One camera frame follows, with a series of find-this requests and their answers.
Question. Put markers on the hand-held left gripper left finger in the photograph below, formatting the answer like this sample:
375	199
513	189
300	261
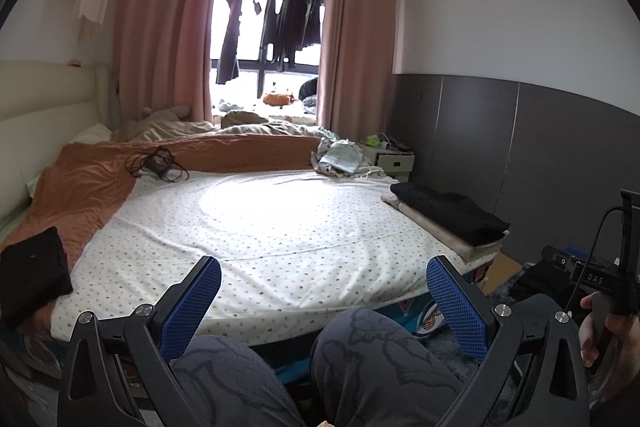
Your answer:
195	302

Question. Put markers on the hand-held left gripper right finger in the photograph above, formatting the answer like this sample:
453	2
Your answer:
457	307

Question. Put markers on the black shirt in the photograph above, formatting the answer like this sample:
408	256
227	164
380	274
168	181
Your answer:
450	209

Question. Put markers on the folded black clothes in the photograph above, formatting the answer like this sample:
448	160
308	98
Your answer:
35	272

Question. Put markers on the person's right hand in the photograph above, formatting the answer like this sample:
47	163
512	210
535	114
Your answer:
592	332

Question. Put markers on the operator's legs grey trousers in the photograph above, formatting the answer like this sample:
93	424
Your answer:
430	322

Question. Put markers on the cardboard box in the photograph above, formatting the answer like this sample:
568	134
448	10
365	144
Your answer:
502	272

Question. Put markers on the folded beige cloth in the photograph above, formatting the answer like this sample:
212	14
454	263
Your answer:
480	249

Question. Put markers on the dark cloth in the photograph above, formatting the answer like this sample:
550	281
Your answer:
535	282

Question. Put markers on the person's left leg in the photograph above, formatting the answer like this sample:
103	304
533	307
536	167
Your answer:
225	382

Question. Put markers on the person's leg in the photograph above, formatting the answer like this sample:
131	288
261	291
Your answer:
225	382
380	357

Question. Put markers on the person's right leg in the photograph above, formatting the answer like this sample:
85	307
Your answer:
380	357

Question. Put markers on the white nightstand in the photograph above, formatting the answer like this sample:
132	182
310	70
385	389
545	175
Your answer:
392	164

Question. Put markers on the orange blanket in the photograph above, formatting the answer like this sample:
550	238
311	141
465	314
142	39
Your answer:
85	177

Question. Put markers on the beige duvet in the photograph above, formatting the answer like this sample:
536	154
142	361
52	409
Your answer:
240	129

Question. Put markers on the green item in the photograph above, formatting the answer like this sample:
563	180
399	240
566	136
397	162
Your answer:
372	140

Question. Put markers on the crumpled light cloth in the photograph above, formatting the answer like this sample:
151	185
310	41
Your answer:
342	157

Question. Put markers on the beige plush toy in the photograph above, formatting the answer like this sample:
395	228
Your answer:
172	112

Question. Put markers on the white pillow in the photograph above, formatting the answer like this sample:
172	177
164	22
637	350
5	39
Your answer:
95	133

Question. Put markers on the orange item on sill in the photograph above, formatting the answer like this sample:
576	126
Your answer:
278	99

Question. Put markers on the dark bundle on sill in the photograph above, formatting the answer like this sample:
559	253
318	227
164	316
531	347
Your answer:
309	90

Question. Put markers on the cream padded headboard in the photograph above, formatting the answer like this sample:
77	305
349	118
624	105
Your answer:
45	107

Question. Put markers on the long dark hanging garment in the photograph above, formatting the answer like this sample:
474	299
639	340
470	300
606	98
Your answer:
231	37

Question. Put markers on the pink curtain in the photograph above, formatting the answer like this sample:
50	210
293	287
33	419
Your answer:
165	32
357	47

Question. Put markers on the small dark hanging item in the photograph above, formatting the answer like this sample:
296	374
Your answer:
256	5

